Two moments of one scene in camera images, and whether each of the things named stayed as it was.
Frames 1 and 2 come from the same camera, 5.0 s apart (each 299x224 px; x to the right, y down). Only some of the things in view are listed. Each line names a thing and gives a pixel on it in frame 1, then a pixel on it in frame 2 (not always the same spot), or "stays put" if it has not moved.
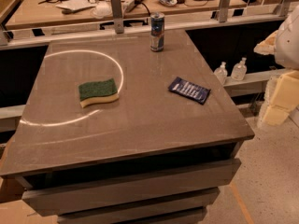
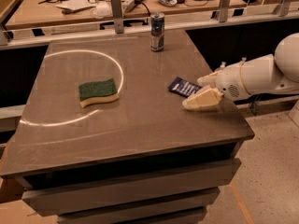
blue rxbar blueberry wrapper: x=186 y=89 stays put
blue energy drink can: x=157 y=32 stays put
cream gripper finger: x=267 y=46 -> x=234 y=81
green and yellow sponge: x=97 y=91 stays put
